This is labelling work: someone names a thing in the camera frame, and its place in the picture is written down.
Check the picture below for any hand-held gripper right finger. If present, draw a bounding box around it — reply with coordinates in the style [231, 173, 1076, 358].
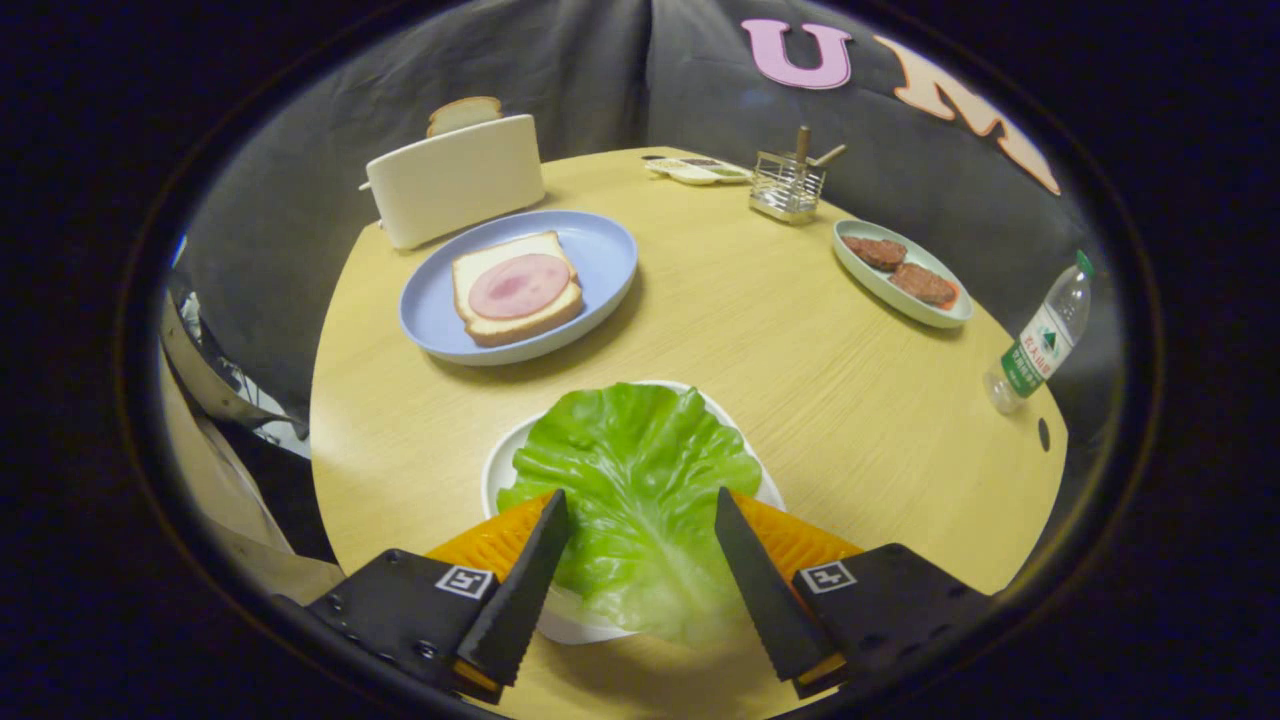
[713, 486, 996, 701]

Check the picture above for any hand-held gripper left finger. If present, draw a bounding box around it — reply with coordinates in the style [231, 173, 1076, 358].
[305, 488, 573, 706]

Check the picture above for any green lettuce leaf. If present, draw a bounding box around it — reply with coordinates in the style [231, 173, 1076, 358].
[497, 383, 763, 646]

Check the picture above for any brown-crust toast slice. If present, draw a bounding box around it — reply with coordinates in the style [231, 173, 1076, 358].
[427, 96, 504, 138]

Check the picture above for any white rectangular plate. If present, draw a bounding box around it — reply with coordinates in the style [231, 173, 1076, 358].
[482, 380, 787, 646]

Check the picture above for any white bread slice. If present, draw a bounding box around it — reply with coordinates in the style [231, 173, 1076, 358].
[451, 231, 585, 348]

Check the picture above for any pink ham slice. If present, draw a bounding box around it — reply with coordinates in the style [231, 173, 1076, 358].
[468, 253, 572, 321]

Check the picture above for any pale green oval plate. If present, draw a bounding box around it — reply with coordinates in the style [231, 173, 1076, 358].
[832, 218, 974, 331]

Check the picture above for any blue round plate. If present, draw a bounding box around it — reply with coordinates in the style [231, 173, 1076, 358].
[399, 209, 639, 367]

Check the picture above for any brown meat patty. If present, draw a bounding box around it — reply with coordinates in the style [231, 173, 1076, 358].
[889, 262, 959, 307]
[842, 235, 908, 271]

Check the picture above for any clear plastic water bottle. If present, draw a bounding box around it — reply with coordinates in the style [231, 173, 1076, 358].
[984, 250, 1095, 416]

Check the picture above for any white toaster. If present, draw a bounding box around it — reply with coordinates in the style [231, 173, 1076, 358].
[360, 113, 547, 251]

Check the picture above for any white divided bean tray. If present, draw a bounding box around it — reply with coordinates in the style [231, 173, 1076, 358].
[642, 154, 753, 187]

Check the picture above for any wire mesh utensil holder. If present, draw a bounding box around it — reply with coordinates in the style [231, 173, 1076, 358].
[749, 150, 829, 226]

